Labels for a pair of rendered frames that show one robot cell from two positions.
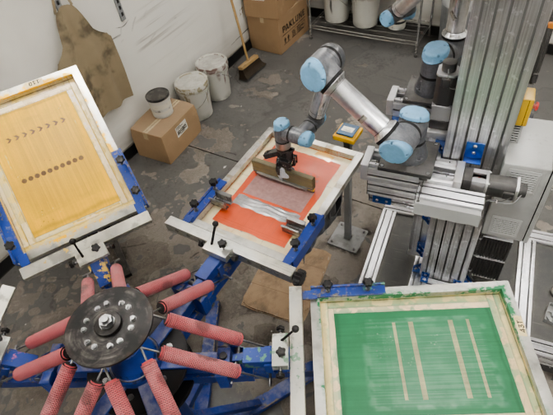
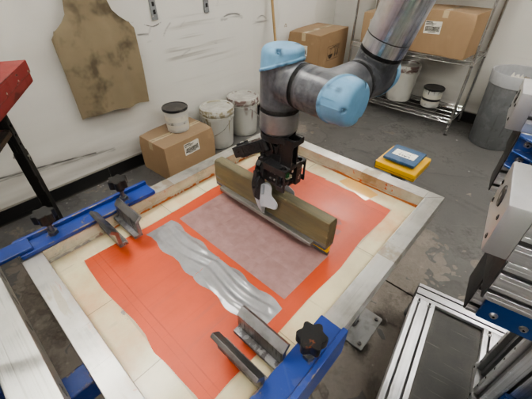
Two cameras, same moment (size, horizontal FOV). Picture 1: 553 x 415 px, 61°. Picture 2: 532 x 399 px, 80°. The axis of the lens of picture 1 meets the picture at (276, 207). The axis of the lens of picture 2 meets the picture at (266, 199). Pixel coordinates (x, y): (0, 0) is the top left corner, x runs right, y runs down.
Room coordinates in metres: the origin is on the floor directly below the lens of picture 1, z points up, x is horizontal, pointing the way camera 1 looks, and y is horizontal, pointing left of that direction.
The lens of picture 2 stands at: (1.17, -0.11, 1.48)
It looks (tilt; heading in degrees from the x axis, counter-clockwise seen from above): 39 degrees down; 5
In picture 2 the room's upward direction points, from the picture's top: straight up
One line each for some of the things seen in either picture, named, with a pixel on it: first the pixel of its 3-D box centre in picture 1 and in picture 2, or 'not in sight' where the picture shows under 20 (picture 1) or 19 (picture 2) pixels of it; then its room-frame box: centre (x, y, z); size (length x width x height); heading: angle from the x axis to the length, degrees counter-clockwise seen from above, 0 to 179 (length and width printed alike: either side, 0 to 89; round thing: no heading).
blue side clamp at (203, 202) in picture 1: (206, 202); (95, 223); (1.67, 0.34, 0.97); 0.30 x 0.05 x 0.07; 143
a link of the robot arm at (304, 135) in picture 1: (303, 134); (334, 93); (1.68, -0.17, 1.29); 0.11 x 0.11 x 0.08; 50
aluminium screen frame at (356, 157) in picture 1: (278, 188); (252, 228); (1.69, -0.03, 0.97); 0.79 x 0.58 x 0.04; 143
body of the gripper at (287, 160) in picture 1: (285, 156); (279, 157); (1.73, -0.09, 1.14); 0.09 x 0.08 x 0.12; 53
